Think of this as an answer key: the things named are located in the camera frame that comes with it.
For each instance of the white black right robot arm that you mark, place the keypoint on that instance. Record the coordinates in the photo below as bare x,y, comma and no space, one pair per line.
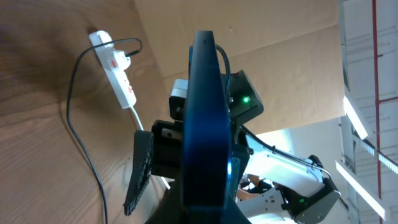
301,195

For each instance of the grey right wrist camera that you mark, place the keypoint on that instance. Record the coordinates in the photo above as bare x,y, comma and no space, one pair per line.
177,99

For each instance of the blue Galaxy smartphone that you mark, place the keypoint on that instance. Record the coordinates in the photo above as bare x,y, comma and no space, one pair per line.
206,131

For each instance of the white usb charger adapter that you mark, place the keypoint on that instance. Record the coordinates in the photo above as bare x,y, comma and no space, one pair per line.
118,61

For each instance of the white power strip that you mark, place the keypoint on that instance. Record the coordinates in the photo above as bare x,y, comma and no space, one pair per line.
118,80

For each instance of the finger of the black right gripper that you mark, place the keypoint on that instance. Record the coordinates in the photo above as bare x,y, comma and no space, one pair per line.
141,170

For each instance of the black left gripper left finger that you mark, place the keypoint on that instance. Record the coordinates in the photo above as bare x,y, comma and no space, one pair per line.
170,210

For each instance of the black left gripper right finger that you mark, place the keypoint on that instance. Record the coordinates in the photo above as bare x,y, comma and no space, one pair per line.
237,199

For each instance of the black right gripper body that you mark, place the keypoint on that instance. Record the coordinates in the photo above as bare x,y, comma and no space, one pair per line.
167,148

